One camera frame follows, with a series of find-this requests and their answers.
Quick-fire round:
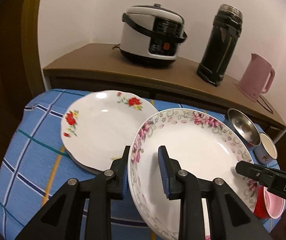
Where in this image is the tall black thermos flask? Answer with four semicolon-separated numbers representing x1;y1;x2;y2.
197;4;243;87

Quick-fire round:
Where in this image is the blue white enamel cup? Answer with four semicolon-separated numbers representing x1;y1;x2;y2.
253;133;278;164

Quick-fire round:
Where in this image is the brown wooden cabinet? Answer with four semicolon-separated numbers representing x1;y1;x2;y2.
43;43;286;139

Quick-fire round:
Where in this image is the silver black rice cooker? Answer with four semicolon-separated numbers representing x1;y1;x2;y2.
119;4;187;68

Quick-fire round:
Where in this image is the stainless steel bowl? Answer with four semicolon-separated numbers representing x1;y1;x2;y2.
227;108;261;150

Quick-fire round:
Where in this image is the blue plaid towel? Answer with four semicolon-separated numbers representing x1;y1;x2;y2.
0;88;286;240

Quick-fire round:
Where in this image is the brown wooden door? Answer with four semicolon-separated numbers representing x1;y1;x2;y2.
0;0;45;166

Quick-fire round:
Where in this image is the white pink floral plate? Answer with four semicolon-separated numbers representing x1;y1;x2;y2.
128;108;257;239

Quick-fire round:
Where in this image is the black kettle power cable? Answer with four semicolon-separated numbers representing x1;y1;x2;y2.
256;95;275;114

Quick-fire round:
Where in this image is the pink electric kettle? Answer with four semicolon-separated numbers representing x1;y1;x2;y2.
236;53;275;102

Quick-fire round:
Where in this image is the white red flower plate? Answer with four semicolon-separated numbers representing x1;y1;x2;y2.
61;90;159;172

